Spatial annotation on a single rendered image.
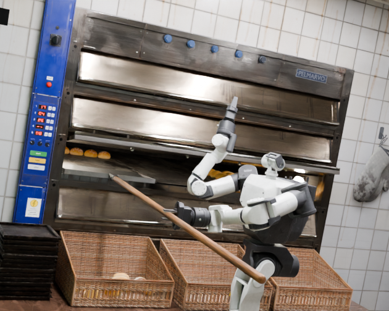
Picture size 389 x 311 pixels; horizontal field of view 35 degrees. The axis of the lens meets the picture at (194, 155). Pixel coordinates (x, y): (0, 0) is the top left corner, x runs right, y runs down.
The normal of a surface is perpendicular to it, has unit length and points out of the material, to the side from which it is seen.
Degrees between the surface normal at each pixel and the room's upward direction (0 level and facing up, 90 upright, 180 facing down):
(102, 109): 70
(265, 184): 45
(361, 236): 90
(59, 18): 90
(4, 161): 90
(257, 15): 90
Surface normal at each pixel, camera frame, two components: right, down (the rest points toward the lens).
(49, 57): 0.40, 0.14
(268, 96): 0.40, -0.21
